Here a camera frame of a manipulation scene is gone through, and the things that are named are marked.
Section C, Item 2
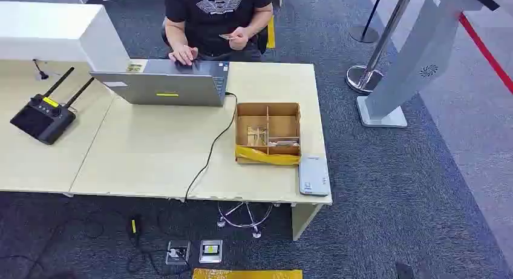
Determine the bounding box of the black floor cable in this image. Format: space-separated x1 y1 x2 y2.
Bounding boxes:
0 211 193 278

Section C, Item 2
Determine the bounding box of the chrome stanchion post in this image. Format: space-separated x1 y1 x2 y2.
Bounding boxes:
345 0 416 96

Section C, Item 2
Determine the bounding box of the pale grey flat device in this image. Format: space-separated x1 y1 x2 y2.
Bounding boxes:
298 154 332 197

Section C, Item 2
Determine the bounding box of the black remote controller with antennas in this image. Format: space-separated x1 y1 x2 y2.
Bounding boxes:
10 67 96 146

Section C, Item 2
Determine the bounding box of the yellow chair part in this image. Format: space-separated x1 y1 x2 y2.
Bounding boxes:
266 15 276 50

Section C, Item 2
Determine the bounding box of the black stanchion post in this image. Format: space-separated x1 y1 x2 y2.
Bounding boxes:
349 0 385 44

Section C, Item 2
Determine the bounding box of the yellow tape strip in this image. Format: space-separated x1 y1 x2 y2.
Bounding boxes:
192 268 304 279

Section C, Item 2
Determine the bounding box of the person's right hand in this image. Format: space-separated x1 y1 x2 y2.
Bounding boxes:
168 44 199 66

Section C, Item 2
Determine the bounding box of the pale desk side panel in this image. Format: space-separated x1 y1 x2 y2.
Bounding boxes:
292 203 324 241

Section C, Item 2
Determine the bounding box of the wooden compartment box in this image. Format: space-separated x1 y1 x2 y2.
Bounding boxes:
235 102 302 166

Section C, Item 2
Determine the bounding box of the chrome chair base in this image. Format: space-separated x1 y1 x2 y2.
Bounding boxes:
217 202 281 238

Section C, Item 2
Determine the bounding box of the person's left hand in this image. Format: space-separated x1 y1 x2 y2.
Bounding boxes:
229 26 250 51

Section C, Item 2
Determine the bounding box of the floor socket with closed lid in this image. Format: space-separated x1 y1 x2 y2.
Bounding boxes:
199 240 223 264

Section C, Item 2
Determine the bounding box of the grey kiosk stand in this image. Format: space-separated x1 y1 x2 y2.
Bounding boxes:
356 0 500 128

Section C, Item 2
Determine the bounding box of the floor socket with plug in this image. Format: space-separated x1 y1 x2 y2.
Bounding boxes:
166 240 192 266

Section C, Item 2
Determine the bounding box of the black power adapter yellow label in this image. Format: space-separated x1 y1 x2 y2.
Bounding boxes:
129 217 142 240

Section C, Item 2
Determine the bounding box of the small black desk microphone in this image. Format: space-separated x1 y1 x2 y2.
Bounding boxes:
33 59 50 80

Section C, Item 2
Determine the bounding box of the upright card stack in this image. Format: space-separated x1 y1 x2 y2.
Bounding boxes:
247 126 268 146

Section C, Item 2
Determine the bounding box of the grey laptop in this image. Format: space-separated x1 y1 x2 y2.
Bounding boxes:
90 59 230 108

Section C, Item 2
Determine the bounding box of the white partition block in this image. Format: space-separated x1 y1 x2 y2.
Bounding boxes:
0 1 131 73

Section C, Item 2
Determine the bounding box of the black laptop power cable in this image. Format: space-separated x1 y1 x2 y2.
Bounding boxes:
184 91 238 202

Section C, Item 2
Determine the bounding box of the yellow tape on box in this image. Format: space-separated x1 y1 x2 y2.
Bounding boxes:
235 145 301 166

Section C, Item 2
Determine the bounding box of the red barrier belt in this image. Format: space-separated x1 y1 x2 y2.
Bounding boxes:
459 13 513 94

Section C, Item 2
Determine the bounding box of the person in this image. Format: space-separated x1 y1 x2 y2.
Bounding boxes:
161 0 277 66

